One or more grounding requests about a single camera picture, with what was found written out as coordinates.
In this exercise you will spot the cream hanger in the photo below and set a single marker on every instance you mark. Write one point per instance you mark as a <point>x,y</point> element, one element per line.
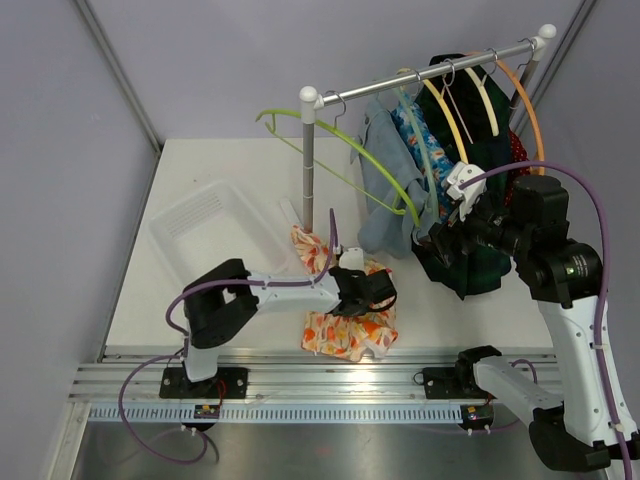
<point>488,106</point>

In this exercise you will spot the orange floral skirt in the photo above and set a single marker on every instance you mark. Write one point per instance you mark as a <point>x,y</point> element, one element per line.
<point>348,338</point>

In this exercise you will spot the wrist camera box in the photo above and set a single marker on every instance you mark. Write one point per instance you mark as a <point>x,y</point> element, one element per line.
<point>464,185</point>
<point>352,259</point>

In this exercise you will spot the orange hanger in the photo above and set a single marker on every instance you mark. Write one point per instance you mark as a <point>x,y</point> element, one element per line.
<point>524,97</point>

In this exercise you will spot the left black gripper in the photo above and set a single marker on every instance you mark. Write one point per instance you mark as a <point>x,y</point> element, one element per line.
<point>356,274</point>

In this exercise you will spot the light blue denim garment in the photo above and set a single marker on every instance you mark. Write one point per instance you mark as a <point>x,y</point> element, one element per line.
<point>399,207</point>

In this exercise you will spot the blue floral skirt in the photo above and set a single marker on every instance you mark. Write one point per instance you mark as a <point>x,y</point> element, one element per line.
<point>442,166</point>

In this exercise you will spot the white plastic basket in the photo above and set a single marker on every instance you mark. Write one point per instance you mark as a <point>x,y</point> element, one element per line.
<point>212,225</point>

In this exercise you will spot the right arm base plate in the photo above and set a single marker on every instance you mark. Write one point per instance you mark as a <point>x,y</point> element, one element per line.
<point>441,383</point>

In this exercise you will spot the aluminium rail frame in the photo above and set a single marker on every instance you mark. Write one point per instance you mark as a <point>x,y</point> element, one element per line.
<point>87,449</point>

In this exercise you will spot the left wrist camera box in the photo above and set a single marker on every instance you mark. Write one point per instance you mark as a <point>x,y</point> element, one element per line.
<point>352,259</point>

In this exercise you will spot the white slotted cable duct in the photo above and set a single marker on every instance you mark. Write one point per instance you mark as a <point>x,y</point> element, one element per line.
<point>280,413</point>

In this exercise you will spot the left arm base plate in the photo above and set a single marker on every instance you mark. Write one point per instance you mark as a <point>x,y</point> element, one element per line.
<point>228,383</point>

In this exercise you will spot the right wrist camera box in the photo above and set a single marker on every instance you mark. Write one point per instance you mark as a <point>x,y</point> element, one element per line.
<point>464,185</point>

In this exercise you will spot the pale mint hanger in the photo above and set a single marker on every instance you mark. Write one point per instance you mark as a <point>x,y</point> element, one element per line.
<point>413,131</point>

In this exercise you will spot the yellow hanger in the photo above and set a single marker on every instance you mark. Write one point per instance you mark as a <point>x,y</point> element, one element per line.
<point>439,98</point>

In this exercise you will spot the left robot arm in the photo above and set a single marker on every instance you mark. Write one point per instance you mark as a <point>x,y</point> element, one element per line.
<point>213,309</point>

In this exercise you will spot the red polka dot garment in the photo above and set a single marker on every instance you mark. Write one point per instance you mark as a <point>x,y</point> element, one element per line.
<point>518,155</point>

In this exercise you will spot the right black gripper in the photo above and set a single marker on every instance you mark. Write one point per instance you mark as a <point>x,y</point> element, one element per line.
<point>442,236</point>

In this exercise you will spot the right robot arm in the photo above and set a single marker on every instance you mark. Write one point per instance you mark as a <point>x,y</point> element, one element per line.
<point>587,427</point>

